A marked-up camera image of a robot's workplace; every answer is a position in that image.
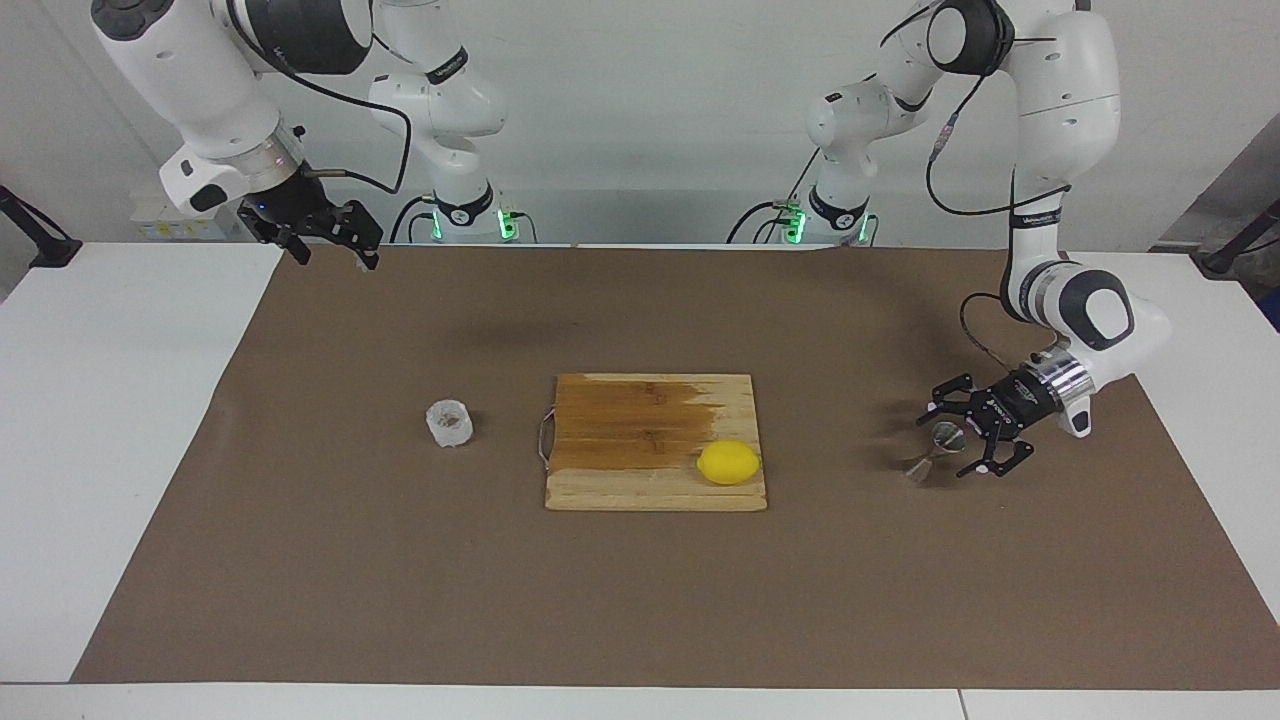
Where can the yellow lemon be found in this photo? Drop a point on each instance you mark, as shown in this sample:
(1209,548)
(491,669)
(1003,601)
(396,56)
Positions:
(729,463)

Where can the steel jigger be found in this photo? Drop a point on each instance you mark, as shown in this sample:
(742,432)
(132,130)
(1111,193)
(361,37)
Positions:
(945,438)

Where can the white box with yellow labels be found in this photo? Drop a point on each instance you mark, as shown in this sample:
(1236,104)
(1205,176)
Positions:
(160,228)

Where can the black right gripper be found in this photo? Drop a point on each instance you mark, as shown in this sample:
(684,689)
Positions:
(295,205)

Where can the blue object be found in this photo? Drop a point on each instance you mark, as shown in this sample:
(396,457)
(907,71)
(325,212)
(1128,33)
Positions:
(1273,310)

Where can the black clamp stand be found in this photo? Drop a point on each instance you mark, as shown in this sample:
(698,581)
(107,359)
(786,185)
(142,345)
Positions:
(50,250)
(1225,260)

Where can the brown paper table mat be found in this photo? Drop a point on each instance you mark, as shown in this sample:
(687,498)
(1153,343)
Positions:
(400,580)

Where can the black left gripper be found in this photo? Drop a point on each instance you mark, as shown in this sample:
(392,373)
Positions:
(1025,405)

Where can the wooden cutting board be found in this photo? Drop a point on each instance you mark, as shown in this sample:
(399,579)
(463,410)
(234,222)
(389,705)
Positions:
(620,480)

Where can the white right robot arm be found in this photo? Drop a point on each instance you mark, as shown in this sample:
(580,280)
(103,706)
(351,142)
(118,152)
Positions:
(200,80)

